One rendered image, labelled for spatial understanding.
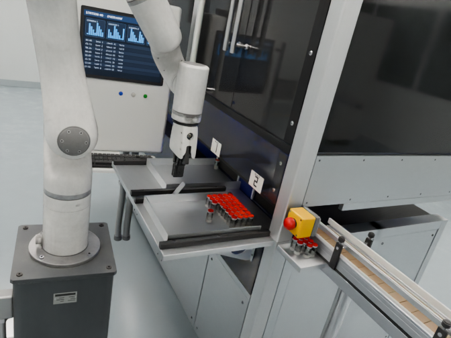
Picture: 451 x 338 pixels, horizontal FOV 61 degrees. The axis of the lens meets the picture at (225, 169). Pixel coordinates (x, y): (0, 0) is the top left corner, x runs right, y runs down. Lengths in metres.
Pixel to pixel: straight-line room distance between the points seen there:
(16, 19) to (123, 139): 4.57
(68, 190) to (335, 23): 0.84
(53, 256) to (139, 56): 1.10
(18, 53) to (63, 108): 5.57
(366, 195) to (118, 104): 1.22
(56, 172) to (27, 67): 5.52
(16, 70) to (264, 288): 5.63
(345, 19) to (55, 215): 0.94
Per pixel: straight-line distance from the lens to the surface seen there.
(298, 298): 1.61
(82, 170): 1.06
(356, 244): 1.34
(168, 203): 1.43
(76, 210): 1.08
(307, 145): 1.20
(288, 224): 1.21
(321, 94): 1.17
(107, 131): 2.02
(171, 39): 0.99
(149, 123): 2.03
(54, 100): 0.95
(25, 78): 6.57
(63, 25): 0.95
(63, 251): 1.15
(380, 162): 1.48
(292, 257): 1.29
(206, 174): 1.73
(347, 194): 1.44
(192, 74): 1.03
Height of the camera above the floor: 1.55
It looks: 22 degrees down
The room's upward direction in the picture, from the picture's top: 12 degrees clockwise
